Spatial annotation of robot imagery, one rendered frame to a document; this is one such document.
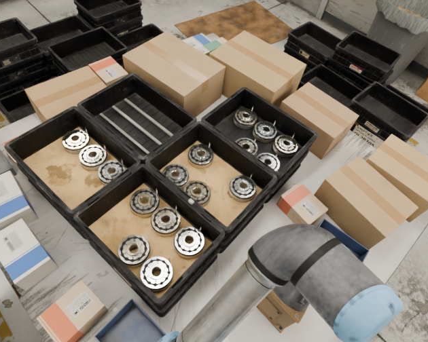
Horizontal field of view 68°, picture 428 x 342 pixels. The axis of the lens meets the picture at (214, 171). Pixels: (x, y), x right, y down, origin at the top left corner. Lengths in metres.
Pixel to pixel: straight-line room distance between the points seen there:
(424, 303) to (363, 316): 1.84
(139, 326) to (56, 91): 1.03
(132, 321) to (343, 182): 0.93
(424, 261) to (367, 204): 1.22
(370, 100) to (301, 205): 1.26
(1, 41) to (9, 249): 1.71
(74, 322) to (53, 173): 0.54
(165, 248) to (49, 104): 0.81
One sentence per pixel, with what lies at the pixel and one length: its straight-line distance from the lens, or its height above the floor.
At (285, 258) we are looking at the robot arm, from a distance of 0.59.
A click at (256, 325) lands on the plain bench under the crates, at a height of 0.70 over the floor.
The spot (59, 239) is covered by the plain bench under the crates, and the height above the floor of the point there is 0.70.
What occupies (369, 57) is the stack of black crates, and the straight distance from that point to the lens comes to 2.82.
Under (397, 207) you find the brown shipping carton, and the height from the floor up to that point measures 0.86.
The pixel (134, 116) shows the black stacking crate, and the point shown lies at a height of 0.83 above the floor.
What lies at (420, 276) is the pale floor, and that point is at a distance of 2.46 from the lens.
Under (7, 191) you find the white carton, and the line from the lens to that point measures 1.41.
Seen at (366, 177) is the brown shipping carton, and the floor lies 0.86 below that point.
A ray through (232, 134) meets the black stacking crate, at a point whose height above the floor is 0.83.
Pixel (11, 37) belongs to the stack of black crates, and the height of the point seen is 0.49.
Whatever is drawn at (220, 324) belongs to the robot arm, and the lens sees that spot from 0.70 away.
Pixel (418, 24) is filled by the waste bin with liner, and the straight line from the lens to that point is 3.14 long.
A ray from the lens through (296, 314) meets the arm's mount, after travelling 1.05.
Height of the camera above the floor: 1.87
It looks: 55 degrees down
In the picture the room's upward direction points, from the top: 10 degrees clockwise
